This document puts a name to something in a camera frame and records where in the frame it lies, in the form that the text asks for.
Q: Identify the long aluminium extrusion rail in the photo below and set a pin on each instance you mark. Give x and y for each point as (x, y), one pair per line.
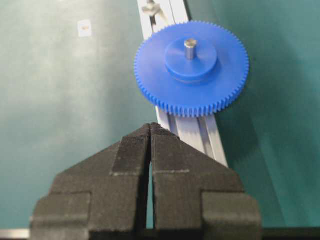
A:
(201, 133)

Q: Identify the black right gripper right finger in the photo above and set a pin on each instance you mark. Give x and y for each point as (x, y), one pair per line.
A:
(196, 197)

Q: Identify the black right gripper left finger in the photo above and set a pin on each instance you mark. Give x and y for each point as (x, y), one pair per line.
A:
(101, 198)

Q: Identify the large blue plastic gear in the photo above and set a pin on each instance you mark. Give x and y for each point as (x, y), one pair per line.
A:
(191, 88)

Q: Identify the tall steel shaft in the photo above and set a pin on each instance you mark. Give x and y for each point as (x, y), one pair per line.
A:
(190, 45)

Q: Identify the small white sticker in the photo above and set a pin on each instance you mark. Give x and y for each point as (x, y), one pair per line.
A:
(84, 28)

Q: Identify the clear mount block left shaft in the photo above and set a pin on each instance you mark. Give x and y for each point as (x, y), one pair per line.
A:
(153, 9)

